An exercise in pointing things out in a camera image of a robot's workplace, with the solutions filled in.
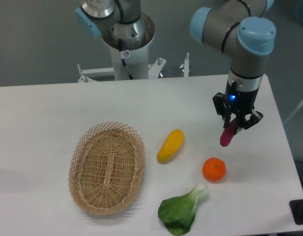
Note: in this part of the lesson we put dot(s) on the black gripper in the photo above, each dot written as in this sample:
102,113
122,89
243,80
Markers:
240,95

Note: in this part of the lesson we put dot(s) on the purple sweet potato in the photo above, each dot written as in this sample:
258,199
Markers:
228,133

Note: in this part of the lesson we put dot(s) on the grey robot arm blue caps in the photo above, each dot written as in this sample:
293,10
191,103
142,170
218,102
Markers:
237,29

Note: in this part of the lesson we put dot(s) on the orange tangerine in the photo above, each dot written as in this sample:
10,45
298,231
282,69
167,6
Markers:
214,169

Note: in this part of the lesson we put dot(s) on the yellow mango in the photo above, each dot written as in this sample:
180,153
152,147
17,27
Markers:
171,146

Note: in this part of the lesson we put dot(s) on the black device at table edge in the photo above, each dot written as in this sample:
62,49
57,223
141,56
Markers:
297,211

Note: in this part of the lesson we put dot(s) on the green bok choy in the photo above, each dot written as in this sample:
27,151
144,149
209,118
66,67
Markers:
178,213

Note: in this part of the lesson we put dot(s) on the woven wicker basket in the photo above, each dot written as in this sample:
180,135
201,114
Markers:
107,168

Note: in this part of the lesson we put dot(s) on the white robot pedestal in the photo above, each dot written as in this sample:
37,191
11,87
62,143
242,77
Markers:
130,41

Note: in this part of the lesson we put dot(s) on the white metal base frame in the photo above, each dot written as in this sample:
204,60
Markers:
123,72

